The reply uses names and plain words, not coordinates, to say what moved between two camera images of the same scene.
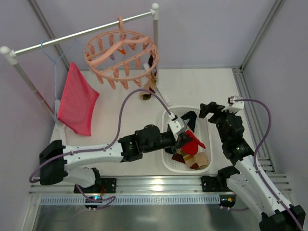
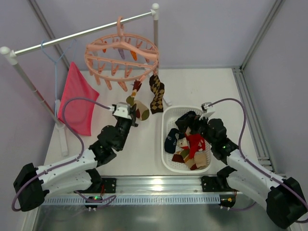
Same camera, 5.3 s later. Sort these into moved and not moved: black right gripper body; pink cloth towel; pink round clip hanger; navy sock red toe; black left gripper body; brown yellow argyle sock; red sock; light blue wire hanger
Moved: red sock; brown yellow argyle sock; black left gripper body; black right gripper body
Not moved: pink cloth towel; pink round clip hanger; navy sock red toe; light blue wire hanger
